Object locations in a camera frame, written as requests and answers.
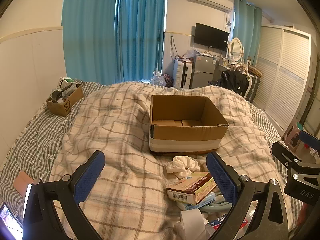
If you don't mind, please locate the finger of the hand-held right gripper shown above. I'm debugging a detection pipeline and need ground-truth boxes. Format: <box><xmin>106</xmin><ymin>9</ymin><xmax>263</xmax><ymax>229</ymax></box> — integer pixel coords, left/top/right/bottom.
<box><xmin>271</xmin><ymin>141</ymin><xmax>303</xmax><ymax>173</ymax></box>
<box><xmin>299</xmin><ymin>130</ymin><xmax>320</xmax><ymax>155</ymax></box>

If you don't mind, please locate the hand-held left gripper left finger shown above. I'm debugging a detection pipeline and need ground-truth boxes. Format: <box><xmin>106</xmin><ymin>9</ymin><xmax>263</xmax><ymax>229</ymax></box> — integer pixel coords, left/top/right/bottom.
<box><xmin>22</xmin><ymin>150</ymin><xmax>105</xmax><ymax>240</ymax></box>

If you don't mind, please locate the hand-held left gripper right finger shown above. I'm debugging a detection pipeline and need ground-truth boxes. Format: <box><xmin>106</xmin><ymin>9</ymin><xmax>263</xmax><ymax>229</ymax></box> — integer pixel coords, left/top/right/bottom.
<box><xmin>206</xmin><ymin>151</ymin><xmax>290</xmax><ymax>240</ymax></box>

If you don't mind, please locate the beige medicine box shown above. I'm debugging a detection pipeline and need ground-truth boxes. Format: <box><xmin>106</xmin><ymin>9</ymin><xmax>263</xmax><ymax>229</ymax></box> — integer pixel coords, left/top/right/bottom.
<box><xmin>167</xmin><ymin>172</ymin><xmax>217</xmax><ymax>205</ymax></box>

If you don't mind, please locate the white cloth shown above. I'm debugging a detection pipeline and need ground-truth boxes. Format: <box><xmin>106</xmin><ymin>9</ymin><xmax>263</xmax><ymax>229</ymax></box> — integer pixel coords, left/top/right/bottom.
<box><xmin>166</xmin><ymin>156</ymin><xmax>200</xmax><ymax>180</ymax></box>

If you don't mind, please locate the large cardboard box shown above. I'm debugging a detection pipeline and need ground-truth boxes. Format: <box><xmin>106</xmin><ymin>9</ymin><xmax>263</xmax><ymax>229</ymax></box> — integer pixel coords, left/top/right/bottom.
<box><xmin>149</xmin><ymin>94</ymin><xmax>229</xmax><ymax>155</ymax></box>

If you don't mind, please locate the small plastic stool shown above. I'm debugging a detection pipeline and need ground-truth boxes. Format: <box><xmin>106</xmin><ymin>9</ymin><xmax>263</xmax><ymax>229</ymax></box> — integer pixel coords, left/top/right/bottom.
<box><xmin>282</xmin><ymin>122</ymin><xmax>304</xmax><ymax>155</ymax></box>

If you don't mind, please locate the light blue packet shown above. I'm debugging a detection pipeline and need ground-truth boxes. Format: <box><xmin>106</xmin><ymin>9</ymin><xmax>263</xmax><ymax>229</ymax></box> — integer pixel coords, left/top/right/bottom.
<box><xmin>179</xmin><ymin>192</ymin><xmax>217</xmax><ymax>211</ymax></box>

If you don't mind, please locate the blue red packet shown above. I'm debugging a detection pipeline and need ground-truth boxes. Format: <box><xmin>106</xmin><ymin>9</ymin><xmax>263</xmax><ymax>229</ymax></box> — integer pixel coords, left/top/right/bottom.
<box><xmin>208</xmin><ymin>217</ymin><xmax>248</xmax><ymax>233</ymax></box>

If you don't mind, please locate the plaid beige blanket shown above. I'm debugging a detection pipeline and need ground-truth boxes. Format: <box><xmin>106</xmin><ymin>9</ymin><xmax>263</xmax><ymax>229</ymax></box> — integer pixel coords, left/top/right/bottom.
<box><xmin>49</xmin><ymin>81</ymin><xmax>293</xmax><ymax>240</ymax></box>

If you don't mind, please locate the white tissue roll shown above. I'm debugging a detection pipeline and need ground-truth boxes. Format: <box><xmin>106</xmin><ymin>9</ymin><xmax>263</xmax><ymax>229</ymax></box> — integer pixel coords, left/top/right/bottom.
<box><xmin>175</xmin><ymin>209</ymin><xmax>208</xmax><ymax>240</ymax></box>

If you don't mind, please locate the green gingham bedsheet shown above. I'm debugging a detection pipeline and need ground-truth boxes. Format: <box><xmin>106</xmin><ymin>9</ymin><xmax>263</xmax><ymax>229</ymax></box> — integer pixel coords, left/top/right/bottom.
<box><xmin>0</xmin><ymin>80</ymin><xmax>108</xmax><ymax>205</ymax></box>

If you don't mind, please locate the brown card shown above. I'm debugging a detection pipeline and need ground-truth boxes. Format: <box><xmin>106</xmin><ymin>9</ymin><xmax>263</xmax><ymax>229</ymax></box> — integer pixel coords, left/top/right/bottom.
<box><xmin>13</xmin><ymin>171</ymin><xmax>33</xmax><ymax>193</ymax></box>

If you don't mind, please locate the white louvred wardrobe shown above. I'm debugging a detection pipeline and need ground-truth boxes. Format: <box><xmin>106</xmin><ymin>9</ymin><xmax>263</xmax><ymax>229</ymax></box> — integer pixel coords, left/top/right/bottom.
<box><xmin>250</xmin><ymin>25</ymin><xmax>313</xmax><ymax>135</ymax></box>

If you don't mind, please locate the dark brown suitcase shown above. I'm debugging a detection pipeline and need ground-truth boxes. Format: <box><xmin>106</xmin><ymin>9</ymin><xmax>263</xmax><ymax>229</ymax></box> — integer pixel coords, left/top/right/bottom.
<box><xmin>249</xmin><ymin>75</ymin><xmax>261</xmax><ymax>102</ymax></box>

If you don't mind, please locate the small brown cardboard box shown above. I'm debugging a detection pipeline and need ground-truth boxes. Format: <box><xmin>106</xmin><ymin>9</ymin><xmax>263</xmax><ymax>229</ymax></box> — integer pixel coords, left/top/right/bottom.
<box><xmin>46</xmin><ymin>84</ymin><xmax>84</xmax><ymax>117</ymax></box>

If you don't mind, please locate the chair with black jacket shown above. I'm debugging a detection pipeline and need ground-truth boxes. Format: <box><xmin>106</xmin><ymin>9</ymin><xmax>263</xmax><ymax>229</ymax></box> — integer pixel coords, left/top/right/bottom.
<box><xmin>219</xmin><ymin>69</ymin><xmax>250</xmax><ymax>97</ymax></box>

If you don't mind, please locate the black capped jar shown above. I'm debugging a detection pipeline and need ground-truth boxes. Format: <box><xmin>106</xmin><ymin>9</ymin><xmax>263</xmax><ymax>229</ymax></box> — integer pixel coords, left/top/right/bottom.
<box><xmin>51</xmin><ymin>89</ymin><xmax>63</xmax><ymax>102</ymax></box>

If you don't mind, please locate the smartphone with lit screen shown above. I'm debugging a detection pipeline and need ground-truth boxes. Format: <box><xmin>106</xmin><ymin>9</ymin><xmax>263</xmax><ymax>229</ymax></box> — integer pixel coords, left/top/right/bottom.
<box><xmin>0</xmin><ymin>202</ymin><xmax>23</xmax><ymax>236</ymax></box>

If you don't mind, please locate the green white carton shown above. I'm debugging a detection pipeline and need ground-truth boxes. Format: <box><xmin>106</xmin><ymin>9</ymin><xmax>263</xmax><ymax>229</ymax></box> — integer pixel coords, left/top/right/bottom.
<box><xmin>59</xmin><ymin>77</ymin><xmax>77</xmax><ymax>90</ymax></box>

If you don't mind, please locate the grey mini fridge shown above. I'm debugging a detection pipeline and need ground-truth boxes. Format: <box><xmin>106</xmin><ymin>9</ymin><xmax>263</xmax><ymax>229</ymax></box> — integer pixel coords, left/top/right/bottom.
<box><xmin>192</xmin><ymin>54</ymin><xmax>217</xmax><ymax>89</ymax></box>

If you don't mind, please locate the dark patterned bag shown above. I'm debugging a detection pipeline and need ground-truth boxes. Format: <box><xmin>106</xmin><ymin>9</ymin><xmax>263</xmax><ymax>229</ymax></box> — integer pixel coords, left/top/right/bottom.
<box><xmin>162</xmin><ymin>74</ymin><xmax>174</xmax><ymax>88</ymax></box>

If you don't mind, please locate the white hard suitcase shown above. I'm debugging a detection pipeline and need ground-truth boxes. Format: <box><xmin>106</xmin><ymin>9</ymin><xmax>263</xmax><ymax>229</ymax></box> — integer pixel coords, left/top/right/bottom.
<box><xmin>173</xmin><ymin>59</ymin><xmax>193</xmax><ymax>88</ymax></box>

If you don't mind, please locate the white oval vanity mirror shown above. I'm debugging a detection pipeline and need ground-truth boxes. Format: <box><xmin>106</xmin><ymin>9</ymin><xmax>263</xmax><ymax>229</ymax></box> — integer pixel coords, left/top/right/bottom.
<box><xmin>228</xmin><ymin>37</ymin><xmax>244</xmax><ymax>58</ymax></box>

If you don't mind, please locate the large clear water bottle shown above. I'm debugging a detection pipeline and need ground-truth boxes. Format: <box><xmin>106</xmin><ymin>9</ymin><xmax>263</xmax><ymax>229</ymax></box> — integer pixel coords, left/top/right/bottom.
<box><xmin>151</xmin><ymin>71</ymin><xmax>165</xmax><ymax>87</ymax></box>

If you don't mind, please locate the narrow teal curtain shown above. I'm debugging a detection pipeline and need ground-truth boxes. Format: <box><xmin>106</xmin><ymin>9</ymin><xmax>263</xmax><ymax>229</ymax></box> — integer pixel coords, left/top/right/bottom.
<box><xmin>232</xmin><ymin>0</ymin><xmax>263</xmax><ymax>65</ymax></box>

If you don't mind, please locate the clear plastic bag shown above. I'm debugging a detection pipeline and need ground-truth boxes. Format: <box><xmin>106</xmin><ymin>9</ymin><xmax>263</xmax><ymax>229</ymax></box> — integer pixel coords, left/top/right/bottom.
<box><xmin>183</xmin><ymin>47</ymin><xmax>198</xmax><ymax>61</ymax></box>

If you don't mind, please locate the wide teal curtain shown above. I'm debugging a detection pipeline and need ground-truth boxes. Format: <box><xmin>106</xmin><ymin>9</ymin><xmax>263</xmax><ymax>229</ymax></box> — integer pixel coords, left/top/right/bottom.
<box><xmin>61</xmin><ymin>0</ymin><xmax>118</xmax><ymax>85</ymax></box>

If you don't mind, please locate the pleated teal curtain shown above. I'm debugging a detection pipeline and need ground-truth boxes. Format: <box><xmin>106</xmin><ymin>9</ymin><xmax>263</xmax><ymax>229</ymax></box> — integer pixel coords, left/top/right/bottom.
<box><xmin>115</xmin><ymin>0</ymin><xmax>167</xmax><ymax>83</ymax></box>

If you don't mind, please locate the grey cable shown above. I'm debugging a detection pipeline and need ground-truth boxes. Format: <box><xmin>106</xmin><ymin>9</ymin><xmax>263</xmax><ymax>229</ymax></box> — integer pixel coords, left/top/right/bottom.
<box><xmin>200</xmin><ymin>194</ymin><xmax>233</xmax><ymax>213</ymax></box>

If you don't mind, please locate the black wall television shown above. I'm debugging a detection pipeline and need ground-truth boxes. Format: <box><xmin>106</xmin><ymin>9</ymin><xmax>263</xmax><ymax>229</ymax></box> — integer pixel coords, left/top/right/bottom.
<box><xmin>194</xmin><ymin>22</ymin><xmax>229</xmax><ymax>51</ymax></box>

